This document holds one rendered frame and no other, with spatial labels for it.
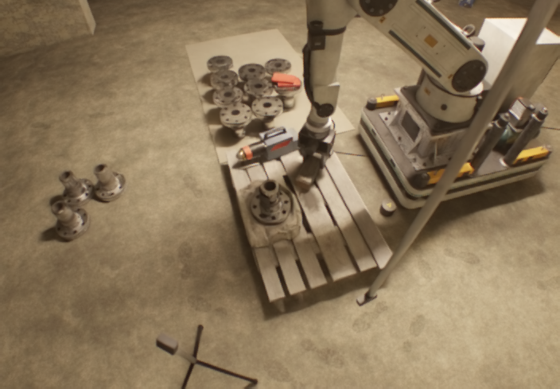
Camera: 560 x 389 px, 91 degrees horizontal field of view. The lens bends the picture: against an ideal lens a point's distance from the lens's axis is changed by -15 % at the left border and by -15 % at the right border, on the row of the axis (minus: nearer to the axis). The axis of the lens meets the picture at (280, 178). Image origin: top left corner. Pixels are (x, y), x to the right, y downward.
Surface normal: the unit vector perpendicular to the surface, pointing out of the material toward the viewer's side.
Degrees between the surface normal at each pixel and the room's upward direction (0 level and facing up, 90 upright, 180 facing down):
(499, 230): 0
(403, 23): 90
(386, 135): 0
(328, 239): 0
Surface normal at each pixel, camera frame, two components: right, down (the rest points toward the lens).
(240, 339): 0.00, -0.62
